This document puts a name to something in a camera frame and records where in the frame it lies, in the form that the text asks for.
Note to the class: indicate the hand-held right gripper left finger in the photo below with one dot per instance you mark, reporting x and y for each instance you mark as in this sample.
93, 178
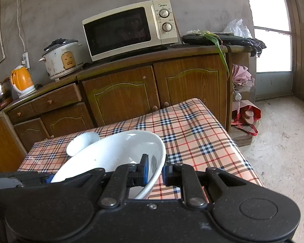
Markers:
145, 168

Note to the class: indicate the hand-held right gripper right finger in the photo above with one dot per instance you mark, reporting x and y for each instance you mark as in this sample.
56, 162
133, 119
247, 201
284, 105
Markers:
167, 174

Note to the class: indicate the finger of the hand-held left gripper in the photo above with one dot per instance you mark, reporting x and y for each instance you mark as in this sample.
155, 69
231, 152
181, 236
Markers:
49, 178

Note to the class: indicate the white bowl with green print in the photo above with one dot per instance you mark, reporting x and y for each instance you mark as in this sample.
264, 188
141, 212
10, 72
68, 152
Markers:
116, 149

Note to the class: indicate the white bowl with blue pattern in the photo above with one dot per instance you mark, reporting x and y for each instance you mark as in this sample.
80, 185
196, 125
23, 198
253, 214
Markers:
81, 143

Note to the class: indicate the plaid tablecloth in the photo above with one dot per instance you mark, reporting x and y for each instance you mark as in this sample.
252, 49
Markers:
192, 136

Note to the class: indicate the brown wooden cabinet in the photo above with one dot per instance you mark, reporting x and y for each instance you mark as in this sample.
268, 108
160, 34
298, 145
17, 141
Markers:
126, 93

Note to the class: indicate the red induction cooker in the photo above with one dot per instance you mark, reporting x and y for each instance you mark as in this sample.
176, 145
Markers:
0, 105

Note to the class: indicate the wooden open shelf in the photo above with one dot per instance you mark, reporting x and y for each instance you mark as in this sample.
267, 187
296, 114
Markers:
240, 139

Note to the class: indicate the steel cooking pot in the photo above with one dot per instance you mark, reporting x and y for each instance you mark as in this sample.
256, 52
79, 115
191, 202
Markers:
0, 89

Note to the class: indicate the orange electric kettle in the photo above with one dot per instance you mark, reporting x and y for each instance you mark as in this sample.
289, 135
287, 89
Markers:
21, 81

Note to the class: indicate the white round hanging object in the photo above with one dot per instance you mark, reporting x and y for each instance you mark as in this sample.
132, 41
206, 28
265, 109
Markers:
238, 97

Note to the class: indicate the red shopping bag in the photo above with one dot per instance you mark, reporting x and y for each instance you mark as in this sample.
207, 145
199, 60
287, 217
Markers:
254, 114

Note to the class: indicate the white rice cooker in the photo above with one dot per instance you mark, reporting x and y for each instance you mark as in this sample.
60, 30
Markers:
58, 60

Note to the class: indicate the white power strip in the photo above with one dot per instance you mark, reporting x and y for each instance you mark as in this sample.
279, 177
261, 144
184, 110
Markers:
26, 60

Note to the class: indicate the pink folded umbrella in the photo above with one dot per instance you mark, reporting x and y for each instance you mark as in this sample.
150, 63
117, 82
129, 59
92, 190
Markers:
243, 77

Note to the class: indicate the green leafy stalk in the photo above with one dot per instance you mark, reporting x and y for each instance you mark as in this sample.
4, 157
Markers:
221, 53

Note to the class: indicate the black flat tray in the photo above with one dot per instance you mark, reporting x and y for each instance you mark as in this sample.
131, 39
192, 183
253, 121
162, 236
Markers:
192, 40

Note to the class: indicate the cream microwave oven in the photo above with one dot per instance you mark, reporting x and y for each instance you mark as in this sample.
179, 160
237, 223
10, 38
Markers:
121, 30

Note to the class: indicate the dark crumpled cloth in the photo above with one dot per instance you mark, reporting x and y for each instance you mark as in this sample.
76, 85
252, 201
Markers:
257, 45

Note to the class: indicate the glass door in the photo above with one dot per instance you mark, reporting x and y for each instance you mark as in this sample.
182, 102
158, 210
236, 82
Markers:
271, 50

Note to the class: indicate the clear plastic bag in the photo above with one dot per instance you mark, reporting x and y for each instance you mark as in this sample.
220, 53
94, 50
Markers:
236, 27

